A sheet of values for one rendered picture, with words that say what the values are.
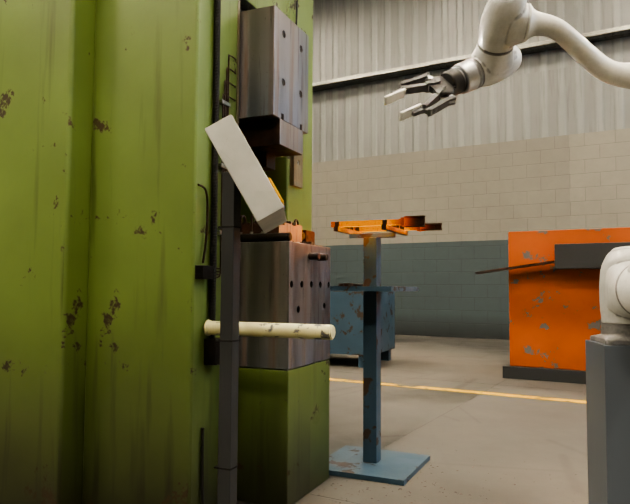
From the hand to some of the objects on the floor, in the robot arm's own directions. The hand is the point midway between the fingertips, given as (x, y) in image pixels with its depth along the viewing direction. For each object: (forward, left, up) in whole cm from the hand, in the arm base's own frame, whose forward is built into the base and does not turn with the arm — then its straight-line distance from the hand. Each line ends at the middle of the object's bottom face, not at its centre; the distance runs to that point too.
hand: (400, 105), depth 172 cm
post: (+48, +3, -126) cm, 135 cm away
